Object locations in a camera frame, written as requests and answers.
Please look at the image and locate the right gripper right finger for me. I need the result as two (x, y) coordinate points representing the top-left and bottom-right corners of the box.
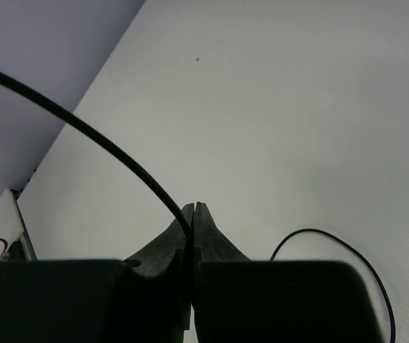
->
(192, 203), (383, 342)

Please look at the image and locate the thin black headphone cable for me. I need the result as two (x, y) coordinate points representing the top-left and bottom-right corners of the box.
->
(0, 59), (395, 343)

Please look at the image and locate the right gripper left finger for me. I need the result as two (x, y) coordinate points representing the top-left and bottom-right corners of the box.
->
(0, 222), (191, 342)

